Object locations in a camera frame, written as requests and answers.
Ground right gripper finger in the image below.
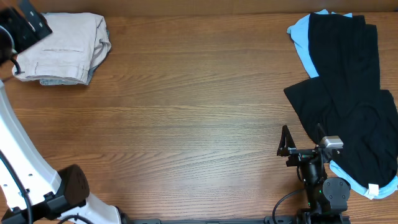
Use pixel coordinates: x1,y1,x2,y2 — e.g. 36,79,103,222
315,123,326,145
277,125,296,156

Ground beige khaki shorts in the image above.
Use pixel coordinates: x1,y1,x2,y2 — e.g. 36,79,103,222
16,12,111,82

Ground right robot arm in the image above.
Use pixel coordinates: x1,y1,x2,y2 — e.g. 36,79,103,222
272,124,351,224

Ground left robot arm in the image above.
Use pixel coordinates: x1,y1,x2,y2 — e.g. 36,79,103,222
1,1,130,224

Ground black garment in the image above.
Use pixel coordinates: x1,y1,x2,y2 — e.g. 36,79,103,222
285,13,397,187

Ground folded light denim jeans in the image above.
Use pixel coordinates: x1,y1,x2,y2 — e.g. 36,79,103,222
39,27,110,86

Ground light blue shirt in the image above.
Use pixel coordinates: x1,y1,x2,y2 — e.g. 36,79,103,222
287,14,397,200

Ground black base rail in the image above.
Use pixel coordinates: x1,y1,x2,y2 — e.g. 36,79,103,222
127,215,351,224

